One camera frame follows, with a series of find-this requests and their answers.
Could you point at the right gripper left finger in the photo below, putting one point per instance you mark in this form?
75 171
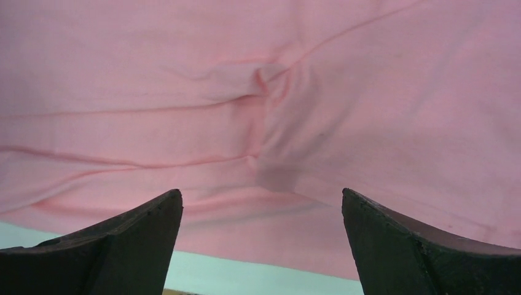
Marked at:
127 254

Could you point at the brown tape piece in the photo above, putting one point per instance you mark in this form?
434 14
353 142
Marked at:
176 292

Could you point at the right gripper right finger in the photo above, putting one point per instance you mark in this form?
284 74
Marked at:
396 254

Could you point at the pink t-shirt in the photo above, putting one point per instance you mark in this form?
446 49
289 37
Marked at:
261 112

